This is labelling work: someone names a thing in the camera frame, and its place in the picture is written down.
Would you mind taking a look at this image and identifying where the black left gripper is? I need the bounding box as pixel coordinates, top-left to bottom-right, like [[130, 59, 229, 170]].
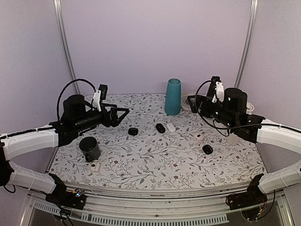
[[74, 103, 129, 132]]

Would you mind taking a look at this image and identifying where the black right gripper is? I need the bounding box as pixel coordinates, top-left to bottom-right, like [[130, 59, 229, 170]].
[[188, 94, 237, 129]]

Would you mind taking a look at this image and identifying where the white earbud case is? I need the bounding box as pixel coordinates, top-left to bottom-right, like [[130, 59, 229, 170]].
[[166, 123, 176, 133], [194, 133, 204, 141], [90, 161, 101, 173]]

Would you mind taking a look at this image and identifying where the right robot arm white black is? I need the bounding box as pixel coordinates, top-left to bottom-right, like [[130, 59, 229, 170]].
[[187, 88, 301, 205]]

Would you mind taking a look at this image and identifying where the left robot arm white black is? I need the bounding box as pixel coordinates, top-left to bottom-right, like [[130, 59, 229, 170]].
[[0, 95, 129, 204]]

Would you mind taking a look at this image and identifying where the white closed earbud case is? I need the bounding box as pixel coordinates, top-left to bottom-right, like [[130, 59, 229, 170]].
[[166, 123, 176, 133]]

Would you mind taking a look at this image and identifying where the black earbud case left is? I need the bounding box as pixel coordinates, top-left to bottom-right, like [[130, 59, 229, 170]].
[[128, 128, 139, 136]]

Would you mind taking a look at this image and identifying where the black earbud case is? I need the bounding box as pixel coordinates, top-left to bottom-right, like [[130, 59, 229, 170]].
[[202, 145, 213, 155], [156, 123, 166, 133], [128, 128, 139, 136]]

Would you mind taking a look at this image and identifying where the black earbud case centre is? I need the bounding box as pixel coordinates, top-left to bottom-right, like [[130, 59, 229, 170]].
[[156, 123, 166, 133]]

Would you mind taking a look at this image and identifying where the black earbud case right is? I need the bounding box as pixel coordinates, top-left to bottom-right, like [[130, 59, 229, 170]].
[[202, 145, 213, 155]]

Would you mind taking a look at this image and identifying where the teal tall cup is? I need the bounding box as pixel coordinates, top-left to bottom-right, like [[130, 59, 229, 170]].
[[165, 78, 182, 115]]

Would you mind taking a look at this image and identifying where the black tall cup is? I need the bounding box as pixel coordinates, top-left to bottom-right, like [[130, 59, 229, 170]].
[[206, 81, 216, 98]]

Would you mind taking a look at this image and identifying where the dark grey mug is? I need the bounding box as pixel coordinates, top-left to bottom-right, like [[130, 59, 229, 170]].
[[79, 137, 101, 162]]

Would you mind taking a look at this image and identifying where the white ribbed vase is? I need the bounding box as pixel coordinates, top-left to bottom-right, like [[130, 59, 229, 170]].
[[229, 102, 256, 145]]

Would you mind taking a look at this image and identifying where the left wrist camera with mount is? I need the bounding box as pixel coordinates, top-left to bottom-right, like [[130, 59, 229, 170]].
[[92, 84, 108, 112]]

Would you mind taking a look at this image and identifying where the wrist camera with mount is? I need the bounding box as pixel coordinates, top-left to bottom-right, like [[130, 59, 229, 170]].
[[92, 84, 108, 112], [211, 76, 224, 103]]

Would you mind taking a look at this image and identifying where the right black cable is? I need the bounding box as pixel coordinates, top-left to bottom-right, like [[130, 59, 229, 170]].
[[194, 80, 261, 137]]

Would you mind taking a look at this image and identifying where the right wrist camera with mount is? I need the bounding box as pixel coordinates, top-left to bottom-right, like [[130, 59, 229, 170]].
[[211, 76, 224, 103]]

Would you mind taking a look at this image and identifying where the left black braided cable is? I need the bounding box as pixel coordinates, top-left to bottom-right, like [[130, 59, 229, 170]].
[[55, 78, 97, 121]]

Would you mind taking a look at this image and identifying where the right aluminium frame post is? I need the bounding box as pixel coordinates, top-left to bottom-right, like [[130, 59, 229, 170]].
[[234, 0, 258, 88]]

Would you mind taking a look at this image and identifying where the aluminium frame post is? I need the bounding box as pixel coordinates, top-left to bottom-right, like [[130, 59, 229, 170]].
[[53, 0, 76, 81], [234, 0, 258, 88]]

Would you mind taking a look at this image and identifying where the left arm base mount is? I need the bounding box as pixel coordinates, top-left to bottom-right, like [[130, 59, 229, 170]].
[[45, 173, 87, 210]]

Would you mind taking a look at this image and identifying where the aluminium front rail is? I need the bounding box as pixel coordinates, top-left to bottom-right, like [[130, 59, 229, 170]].
[[20, 183, 295, 226]]

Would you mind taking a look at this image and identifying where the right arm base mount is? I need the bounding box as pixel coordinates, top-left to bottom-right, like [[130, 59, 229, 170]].
[[225, 173, 268, 210]]

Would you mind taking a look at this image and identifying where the left aluminium frame post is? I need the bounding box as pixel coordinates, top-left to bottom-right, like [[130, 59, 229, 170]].
[[53, 0, 76, 81]]

